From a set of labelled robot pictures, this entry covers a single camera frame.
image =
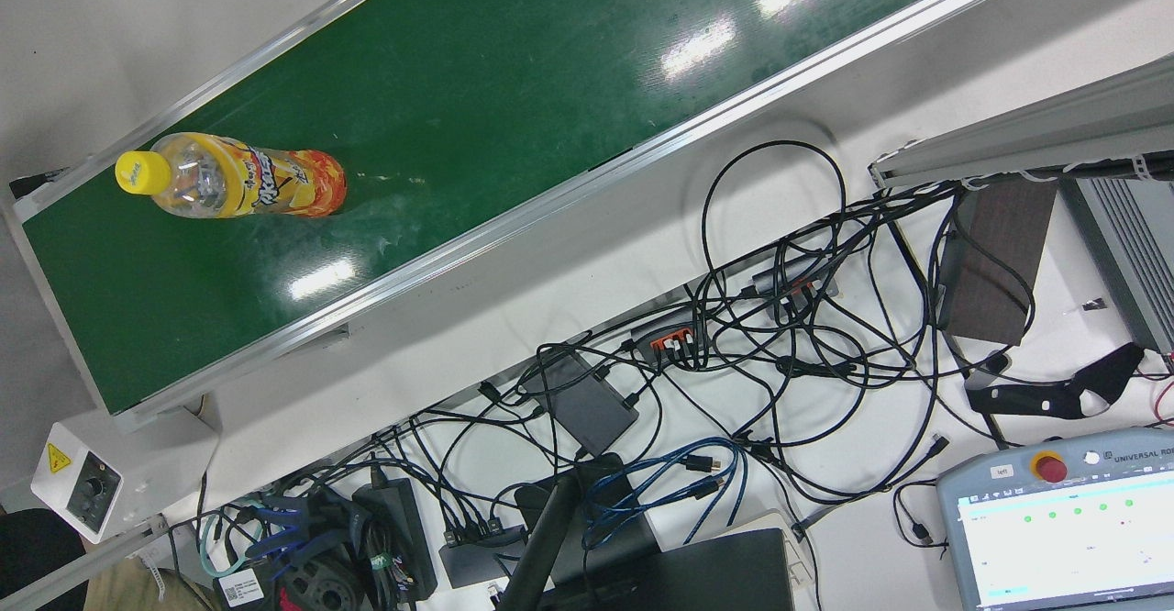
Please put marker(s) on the orange drink bottle yellow cap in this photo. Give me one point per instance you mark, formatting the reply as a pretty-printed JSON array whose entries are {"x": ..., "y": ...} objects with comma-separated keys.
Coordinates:
[{"x": 238, "y": 180}]

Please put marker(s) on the black hub orange ports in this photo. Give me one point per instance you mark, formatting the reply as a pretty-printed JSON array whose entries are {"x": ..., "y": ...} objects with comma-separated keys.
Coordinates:
[{"x": 665, "y": 328}]

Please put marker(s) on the flat black adapter box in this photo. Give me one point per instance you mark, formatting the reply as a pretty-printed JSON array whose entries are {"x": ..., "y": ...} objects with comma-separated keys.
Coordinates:
[{"x": 587, "y": 405}]

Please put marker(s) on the grey usb hub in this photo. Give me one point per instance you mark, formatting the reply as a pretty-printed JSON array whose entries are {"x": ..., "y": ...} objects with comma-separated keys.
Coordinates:
[{"x": 789, "y": 273}]

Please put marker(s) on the green conveyor belt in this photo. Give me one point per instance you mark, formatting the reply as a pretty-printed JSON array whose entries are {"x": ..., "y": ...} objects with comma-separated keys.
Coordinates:
[{"x": 459, "y": 116}]

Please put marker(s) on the black monitor stand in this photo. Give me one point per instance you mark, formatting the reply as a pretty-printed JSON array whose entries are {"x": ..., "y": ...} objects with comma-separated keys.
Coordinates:
[{"x": 541, "y": 547}]

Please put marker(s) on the black docking hub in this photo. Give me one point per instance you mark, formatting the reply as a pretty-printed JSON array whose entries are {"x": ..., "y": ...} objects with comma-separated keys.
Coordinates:
[{"x": 477, "y": 561}]

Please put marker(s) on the black power brick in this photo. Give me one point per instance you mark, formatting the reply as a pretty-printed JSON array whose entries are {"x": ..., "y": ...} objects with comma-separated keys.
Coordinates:
[{"x": 394, "y": 528}]

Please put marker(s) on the black flat monitor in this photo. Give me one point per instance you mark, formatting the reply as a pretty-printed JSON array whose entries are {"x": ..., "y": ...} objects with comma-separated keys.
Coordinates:
[{"x": 715, "y": 574}]

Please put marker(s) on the black round robot part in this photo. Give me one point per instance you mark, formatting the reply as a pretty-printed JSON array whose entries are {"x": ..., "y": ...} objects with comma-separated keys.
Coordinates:
[{"x": 321, "y": 588}]

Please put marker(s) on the brown wooden block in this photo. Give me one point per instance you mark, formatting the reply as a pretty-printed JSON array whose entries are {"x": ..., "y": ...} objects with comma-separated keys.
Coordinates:
[{"x": 995, "y": 262}]

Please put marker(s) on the white label tag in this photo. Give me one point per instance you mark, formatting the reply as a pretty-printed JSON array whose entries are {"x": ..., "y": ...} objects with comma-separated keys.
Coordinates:
[{"x": 240, "y": 588}]

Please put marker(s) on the white conveyor control box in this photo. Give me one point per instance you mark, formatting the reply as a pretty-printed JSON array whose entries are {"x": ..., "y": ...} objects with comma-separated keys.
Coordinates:
[{"x": 138, "y": 455}]

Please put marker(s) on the grey teach pendant red button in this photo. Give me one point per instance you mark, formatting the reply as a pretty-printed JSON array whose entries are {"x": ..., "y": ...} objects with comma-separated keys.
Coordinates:
[{"x": 1055, "y": 547}]

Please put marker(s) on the finned metal power box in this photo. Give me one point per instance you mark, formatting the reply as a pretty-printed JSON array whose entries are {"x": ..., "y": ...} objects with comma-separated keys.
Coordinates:
[{"x": 1133, "y": 244}]

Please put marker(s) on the black curved bracket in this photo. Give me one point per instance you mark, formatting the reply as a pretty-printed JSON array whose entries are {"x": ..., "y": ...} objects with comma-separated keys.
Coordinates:
[{"x": 1036, "y": 400}]

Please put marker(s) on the aluminium profile post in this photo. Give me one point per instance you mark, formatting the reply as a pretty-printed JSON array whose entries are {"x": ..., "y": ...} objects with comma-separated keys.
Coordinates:
[{"x": 1055, "y": 134}]

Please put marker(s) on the aluminium frame rail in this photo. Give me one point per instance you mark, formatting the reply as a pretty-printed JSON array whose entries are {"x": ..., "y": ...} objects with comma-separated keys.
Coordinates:
[{"x": 92, "y": 565}]

